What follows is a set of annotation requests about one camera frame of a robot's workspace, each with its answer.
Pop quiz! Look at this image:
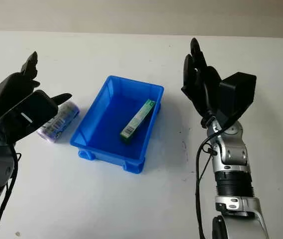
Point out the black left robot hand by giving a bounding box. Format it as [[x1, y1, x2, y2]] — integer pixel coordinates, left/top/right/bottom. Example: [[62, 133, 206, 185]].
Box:
[[0, 51, 73, 120]]

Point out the purple cylindrical bag roll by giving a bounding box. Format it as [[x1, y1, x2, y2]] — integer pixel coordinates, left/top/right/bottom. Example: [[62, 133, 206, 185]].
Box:
[[37, 101, 80, 144]]

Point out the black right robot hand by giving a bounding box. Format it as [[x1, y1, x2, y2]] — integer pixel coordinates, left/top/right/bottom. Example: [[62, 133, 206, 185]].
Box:
[[181, 37, 223, 118]]

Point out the green toothpaste box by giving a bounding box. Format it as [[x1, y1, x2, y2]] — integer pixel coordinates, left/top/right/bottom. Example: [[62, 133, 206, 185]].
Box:
[[119, 99, 156, 144]]

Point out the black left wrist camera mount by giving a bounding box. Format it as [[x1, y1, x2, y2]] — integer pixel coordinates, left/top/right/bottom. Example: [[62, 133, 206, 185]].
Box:
[[0, 90, 59, 145]]

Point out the blue plastic tray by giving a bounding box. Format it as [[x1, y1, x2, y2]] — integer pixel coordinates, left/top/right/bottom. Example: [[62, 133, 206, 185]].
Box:
[[69, 75, 165, 175]]

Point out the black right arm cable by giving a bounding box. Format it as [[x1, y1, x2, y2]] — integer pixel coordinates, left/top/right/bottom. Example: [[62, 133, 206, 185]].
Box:
[[194, 84, 234, 239]]

